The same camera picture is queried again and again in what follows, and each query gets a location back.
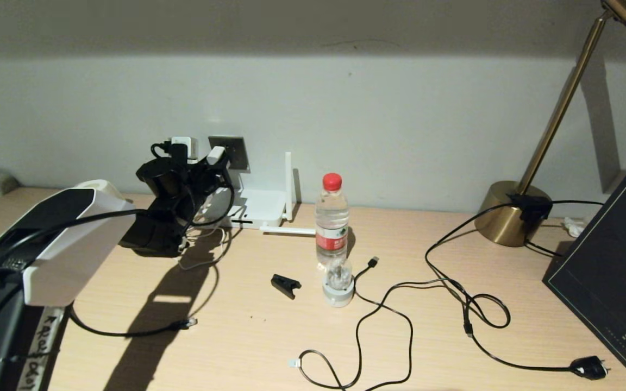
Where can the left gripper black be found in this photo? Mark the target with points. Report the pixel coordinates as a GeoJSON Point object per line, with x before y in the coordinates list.
{"type": "Point", "coordinates": [166, 182]}

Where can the white power adapter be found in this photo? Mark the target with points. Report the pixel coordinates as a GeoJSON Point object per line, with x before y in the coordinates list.
{"type": "Point", "coordinates": [218, 155]}

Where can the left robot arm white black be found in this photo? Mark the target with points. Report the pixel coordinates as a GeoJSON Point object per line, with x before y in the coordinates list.
{"type": "Point", "coordinates": [74, 250]}

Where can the white router with antennas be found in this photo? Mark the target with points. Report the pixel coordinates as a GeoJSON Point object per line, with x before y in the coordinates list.
{"type": "Point", "coordinates": [264, 206]}

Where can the white toilet paper roll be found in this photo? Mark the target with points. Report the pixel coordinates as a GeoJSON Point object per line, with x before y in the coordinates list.
{"type": "Point", "coordinates": [109, 187]}

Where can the water bottle red cap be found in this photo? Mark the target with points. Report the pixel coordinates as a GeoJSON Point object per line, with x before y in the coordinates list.
{"type": "Point", "coordinates": [332, 228]}

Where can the small black clip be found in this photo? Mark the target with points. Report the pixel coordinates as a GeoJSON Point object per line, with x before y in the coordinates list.
{"type": "Point", "coordinates": [285, 284]}

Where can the small glass dome white base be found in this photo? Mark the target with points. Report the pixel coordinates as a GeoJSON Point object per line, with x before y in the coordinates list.
{"type": "Point", "coordinates": [338, 290]}

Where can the white handwritten tape label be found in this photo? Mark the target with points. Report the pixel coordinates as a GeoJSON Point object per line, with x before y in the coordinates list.
{"type": "Point", "coordinates": [41, 347]}

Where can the brass desk lamp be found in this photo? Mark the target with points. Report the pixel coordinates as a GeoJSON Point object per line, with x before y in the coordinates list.
{"type": "Point", "coordinates": [503, 217]}

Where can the black box on lamp base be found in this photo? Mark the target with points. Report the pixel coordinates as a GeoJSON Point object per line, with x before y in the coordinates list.
{"type": "Point", "coordinates": [531, 209]}

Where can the small white crumpled object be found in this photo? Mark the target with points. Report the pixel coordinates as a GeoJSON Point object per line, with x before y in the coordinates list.
{"type": "Point", "coordinates": [571, 227]}

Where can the dark gift bag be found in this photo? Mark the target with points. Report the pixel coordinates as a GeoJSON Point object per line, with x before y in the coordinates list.
{"type": "Point", "coordinates": [606, 260]}

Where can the grey wall socket plate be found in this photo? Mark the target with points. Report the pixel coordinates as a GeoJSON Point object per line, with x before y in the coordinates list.
{"type": "Point", "coordinates": [238, 149]}

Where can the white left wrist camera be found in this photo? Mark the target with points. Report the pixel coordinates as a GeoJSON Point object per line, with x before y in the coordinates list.
{"type": "Point", "coordinates": [187, 145]}

